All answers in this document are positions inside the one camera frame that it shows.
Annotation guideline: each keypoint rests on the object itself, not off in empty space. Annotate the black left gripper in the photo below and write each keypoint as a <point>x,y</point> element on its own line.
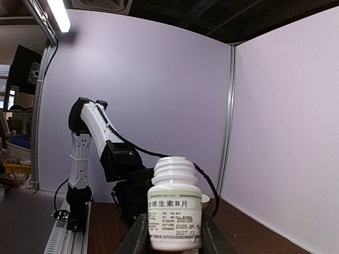
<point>130,195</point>

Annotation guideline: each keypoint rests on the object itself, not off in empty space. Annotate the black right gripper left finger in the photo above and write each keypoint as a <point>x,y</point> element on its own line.
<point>136,240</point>

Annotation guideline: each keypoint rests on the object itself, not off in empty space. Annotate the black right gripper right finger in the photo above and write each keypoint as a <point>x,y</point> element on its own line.
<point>213,241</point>

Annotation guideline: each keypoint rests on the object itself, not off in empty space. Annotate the white pill bottle green label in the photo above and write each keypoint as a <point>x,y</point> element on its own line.
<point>174,206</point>

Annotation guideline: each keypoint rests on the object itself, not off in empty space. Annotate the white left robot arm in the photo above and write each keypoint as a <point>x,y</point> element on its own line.
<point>121,163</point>

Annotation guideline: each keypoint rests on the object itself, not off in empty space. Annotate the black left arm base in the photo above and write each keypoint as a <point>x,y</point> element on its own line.
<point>76,217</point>

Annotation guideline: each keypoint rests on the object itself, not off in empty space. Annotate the white scalloped ceramic bowl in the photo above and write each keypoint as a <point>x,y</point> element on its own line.
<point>205,201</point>

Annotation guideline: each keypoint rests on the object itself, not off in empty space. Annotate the ceiling light bar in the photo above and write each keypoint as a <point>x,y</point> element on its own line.
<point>59,12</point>

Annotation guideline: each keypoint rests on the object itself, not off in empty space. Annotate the aluminium front rail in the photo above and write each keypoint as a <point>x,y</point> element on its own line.
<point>63,241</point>

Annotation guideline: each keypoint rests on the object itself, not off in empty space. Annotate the right aluminium frame post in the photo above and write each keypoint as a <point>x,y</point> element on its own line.
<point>229,120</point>

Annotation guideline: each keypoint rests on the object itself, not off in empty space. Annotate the aluminium frame post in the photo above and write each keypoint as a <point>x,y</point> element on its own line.
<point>51,45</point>
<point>229,120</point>

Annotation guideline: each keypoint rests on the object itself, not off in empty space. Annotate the left aluminium frame post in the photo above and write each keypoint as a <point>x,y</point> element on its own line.
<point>51,45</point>

